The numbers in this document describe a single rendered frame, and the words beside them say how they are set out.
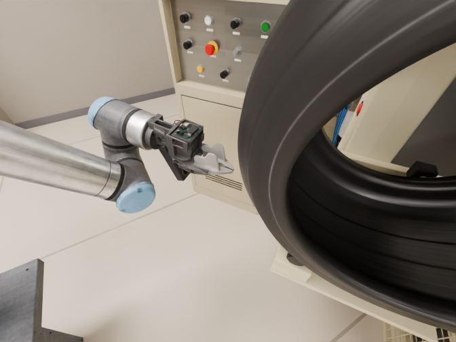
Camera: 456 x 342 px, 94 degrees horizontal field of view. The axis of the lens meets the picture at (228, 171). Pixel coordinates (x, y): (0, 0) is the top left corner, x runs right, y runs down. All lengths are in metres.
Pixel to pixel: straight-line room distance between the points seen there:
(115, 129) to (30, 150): 0.18
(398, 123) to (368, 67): 0.51
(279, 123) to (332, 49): 0.08
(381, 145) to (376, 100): 0.14
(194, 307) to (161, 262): 0.34
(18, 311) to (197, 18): 1.21
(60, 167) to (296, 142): 0.40
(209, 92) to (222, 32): 0.26
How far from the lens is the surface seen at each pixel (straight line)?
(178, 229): 1.61
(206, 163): 0.48
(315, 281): 0.64
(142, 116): 0.54
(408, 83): 0.66
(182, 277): 1.47
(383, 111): 0.68
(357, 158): 0.74
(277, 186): 0.28
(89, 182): 0.50
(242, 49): 1.03
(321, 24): 0.21
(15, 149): 0.47
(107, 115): 0.59
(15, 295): 1.06
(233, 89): 1.11
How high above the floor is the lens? 1.38
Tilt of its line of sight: 46 degrees down
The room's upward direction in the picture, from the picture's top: straight up
